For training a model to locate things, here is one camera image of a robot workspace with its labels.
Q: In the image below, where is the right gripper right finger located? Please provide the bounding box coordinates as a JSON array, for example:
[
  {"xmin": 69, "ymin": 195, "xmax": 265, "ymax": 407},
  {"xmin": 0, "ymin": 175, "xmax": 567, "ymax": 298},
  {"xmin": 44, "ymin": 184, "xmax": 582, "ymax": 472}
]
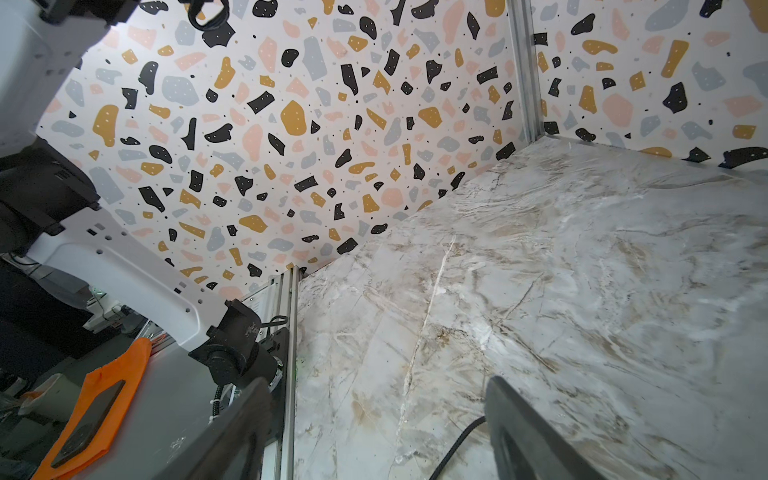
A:
[{"xmin": 484, "ymin": 376, "xmax": 603, "ymax": 479}]

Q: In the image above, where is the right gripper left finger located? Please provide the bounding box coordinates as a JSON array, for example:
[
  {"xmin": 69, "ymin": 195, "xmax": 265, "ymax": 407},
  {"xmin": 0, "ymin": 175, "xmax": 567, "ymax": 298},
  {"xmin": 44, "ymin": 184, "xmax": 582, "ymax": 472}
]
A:
[{"xmin": 155, "ymin": 379, "xmax": 272, "ymax": 479}]

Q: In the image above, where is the black headphone cable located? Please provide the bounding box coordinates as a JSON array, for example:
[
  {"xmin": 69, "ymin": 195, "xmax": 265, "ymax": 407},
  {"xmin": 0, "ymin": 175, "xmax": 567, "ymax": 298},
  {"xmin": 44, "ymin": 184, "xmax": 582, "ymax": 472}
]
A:
[{"xmin": 428, "ymin": 415, "xmax": 487, "ymax": 480}]

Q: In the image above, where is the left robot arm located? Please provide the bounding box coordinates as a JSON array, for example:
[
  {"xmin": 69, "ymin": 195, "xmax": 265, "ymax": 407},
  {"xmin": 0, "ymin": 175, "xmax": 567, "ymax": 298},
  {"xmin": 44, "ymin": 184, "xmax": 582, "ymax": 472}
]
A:
[{"xmin": 1, "ymin": 1, "xmax": 287, "ymax": 388}]

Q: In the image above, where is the orange phone case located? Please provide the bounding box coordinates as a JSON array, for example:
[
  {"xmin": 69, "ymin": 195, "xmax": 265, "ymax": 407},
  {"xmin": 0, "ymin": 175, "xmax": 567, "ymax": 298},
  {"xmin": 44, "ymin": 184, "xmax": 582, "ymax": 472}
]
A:
[{"xmin": 33, "ymin": 338, "xmax": 152, "ymax": 479}]

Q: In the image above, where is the white cup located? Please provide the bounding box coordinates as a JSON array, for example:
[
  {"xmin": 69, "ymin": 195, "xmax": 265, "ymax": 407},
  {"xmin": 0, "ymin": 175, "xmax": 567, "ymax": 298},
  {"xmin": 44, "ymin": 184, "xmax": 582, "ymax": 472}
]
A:
[{"xmin": 18, "ymin": 373, "xmax": 81, "ymax": 422}]

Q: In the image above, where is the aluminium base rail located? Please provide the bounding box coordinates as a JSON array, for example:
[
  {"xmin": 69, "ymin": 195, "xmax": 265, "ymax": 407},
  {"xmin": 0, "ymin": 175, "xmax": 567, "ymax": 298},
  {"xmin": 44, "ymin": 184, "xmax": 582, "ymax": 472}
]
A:
[{"xmin": 245, "ymin": 267, "xmax": 301, "ymax": 480}]

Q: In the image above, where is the left aluminium corner post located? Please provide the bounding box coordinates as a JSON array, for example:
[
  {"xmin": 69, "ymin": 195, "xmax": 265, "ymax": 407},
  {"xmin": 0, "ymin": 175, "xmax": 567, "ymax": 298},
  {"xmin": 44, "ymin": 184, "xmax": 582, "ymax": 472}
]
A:
[{"xmin": 507, "ymin": 0, "xmax": 544, "ymax": 143}]

